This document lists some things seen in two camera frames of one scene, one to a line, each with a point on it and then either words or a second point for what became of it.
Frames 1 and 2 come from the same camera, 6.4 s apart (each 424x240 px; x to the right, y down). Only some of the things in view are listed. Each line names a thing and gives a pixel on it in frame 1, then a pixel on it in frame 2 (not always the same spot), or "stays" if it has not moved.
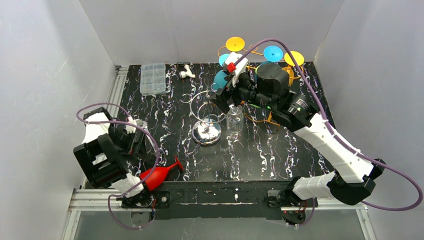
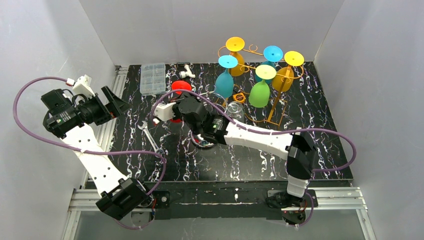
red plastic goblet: [156, 179] to [180, 85]
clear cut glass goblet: [235, 119] stays
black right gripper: [227, 94] to [178, 108]
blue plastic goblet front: [219, 82] stays
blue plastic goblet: [273, 53] stays
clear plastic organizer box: [153, 79] stays
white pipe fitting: [183, 74] stays
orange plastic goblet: [235, 44] stays
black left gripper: [139, 139] to [108, 107]
